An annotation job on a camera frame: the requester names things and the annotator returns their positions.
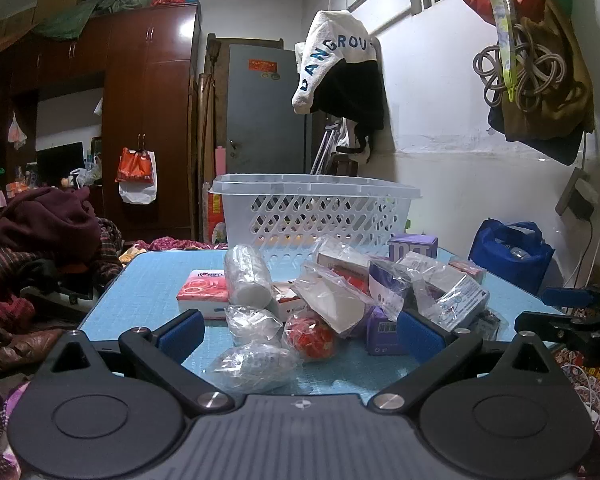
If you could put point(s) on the white plastic bag on wardrobe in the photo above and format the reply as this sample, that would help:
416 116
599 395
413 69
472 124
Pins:
140 192

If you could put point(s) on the white box in plastic bag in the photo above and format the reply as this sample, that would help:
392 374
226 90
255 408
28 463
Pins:
342 262

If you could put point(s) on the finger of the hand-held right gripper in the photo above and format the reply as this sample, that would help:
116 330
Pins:
570 330
567 297

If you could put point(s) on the green cloth bundle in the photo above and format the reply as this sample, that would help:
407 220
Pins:
80 17

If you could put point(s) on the grey metal door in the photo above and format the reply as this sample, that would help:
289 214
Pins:
265 110

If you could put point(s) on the small white red box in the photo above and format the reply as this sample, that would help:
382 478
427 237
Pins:
285 302

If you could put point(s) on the small clear plastic bag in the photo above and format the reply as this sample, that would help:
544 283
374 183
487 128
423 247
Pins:
252 322

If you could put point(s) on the blue white box in plastic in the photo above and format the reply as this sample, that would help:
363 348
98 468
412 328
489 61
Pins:
455 295

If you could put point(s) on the black hanging garment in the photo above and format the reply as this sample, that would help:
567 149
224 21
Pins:
350 95

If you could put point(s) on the white and black hanging sweatshirt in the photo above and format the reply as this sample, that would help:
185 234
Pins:
330 40

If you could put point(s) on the metal crutches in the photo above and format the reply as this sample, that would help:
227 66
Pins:
325 145

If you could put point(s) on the small pink box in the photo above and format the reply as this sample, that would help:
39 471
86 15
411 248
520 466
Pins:
469 269

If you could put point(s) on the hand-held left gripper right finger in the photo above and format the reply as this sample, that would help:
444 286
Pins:
420 335

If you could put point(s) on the white roll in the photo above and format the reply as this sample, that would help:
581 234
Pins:
247 275

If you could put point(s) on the red patterned packaging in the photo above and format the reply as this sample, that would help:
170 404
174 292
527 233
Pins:
592 385

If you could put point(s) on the purple packet in plastic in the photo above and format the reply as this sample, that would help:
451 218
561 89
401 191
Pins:
387 285

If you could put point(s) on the blue shopping bag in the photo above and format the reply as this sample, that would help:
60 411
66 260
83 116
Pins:
510 255

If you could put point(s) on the black monitor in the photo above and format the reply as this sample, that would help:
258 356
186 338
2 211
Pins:
60 165

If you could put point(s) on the purple box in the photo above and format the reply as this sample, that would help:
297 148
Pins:
412 249
382 332

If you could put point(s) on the small white hanging bag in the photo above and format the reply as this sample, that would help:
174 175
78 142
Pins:
16 132

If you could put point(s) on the brown wooden wardrobe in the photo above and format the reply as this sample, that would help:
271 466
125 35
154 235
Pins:
145 85

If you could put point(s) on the pink board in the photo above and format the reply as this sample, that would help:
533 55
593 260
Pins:
220 162

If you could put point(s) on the striped clothes pile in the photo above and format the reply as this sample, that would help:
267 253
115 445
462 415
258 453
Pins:
25 280

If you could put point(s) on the wooden poles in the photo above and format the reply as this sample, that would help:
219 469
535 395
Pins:
202 135

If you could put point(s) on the clear bag with white item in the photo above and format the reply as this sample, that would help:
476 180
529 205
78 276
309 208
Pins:
255 367

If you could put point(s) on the brown leather jacket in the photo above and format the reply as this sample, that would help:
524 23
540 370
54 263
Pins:
20 347

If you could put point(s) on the wall socket with charger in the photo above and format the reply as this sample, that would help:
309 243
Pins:
580 195

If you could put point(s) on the red packet in clear plastic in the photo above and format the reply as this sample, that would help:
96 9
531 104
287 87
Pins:
307 335

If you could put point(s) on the maroon garment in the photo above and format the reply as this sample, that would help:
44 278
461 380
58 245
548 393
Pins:
45 222

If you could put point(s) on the cardboard boxes on wardrobe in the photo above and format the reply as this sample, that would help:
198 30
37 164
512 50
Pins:
35 12

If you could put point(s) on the orange plastic bag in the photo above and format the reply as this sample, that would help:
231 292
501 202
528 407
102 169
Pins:
132 167

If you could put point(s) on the pink floral blanket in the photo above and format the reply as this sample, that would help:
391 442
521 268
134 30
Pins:
175 246

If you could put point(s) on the pink tissue pack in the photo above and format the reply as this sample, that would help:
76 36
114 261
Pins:
202 292

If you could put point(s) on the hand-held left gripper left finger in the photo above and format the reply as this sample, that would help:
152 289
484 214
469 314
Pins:
182 335

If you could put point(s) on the white plastic basket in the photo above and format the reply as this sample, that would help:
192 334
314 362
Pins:
305 210

